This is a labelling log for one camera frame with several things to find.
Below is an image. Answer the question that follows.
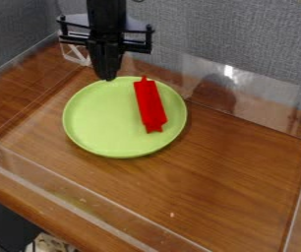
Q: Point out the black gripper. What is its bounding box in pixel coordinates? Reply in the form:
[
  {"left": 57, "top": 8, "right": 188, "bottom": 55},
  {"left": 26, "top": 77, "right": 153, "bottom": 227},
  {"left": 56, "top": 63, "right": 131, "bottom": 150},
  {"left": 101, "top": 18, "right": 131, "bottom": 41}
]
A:
[{"left": 56, "top": 14, "right": 155, "bottom": 81}]

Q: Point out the clear acrylic enclosure wall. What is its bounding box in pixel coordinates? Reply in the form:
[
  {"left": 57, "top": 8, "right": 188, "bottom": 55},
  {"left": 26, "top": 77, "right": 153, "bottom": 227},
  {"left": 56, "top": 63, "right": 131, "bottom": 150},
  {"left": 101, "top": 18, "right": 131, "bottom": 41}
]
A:
[{"left": 0, "top": 38, "right": 301, "bottom": 252}]

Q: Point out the clear acrylic corner bracket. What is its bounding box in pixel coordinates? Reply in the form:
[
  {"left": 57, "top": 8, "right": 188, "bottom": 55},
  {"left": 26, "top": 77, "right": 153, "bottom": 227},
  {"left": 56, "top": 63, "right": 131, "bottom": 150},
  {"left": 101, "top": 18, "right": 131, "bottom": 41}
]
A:
[{"left": 60, "top": 43, "right": 92, "bottom": 67}]

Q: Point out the black box under table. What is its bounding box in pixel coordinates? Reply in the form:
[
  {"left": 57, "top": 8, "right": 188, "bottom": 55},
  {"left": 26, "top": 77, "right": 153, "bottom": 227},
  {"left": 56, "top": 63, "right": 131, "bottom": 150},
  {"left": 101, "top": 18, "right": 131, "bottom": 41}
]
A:
[{"left": 0, "top": 204, "right": 42, "bottom": 252}]

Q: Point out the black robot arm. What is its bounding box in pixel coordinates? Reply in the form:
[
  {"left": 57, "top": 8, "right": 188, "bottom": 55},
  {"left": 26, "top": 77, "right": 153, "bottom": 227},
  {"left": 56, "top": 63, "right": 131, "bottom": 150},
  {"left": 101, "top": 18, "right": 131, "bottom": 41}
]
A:
[{"left": 56, "top": 0, "right": 155, "bottom": 81}]

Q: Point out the green round plate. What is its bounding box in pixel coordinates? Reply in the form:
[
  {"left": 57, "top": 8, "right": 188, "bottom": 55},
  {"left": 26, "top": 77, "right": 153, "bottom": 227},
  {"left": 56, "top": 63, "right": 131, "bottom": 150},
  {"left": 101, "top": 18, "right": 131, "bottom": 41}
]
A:
[{"left": 62, "top": 76, "right": 188, "bottom": 158}]

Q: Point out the red plastic block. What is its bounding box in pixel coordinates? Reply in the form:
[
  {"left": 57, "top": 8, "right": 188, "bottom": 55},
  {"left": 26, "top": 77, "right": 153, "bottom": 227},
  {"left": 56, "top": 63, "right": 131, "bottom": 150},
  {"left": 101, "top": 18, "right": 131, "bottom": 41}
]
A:
[{"left": 133, "top": 76, "right": 168, "bottom": 133}]

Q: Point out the white power strip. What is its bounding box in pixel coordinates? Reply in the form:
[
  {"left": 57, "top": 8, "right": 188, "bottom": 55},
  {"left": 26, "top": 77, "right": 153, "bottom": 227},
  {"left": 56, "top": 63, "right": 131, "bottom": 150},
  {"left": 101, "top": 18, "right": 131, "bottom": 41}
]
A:
[{"left": 34, "top": 233, "right": 76, "bottom": 252}]

